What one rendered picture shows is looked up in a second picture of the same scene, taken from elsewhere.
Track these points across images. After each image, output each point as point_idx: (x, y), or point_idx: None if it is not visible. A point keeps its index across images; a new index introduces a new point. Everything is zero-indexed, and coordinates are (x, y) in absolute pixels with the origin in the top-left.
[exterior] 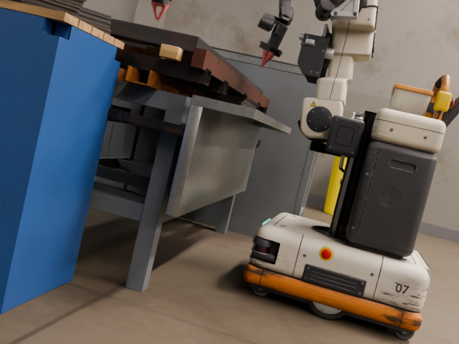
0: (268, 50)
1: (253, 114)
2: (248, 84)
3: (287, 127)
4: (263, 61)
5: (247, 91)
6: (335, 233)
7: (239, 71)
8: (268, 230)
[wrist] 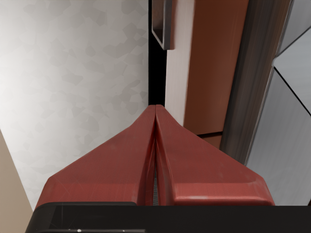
0: (153, 219)
1: None
2: (183, 84)
3: (18, 174)
4: (152, 119)
5: (173, 72)
6: None
7: (288, 9)
8: None
